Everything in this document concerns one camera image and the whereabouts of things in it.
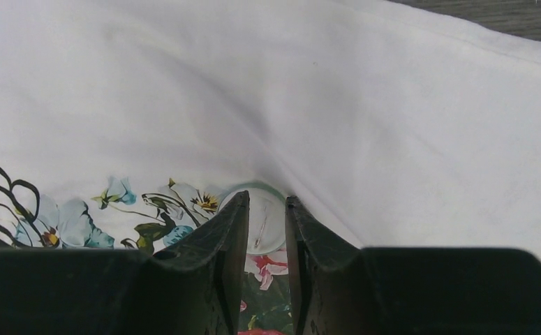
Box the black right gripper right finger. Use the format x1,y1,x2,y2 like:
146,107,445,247
285,196,541,334

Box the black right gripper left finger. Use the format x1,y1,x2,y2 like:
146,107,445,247
0,191,250,334

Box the round landscape brooch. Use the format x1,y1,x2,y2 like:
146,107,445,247
220,181,286,255

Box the white floral t-shirt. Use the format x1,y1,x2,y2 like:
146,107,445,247
0,1,541,334

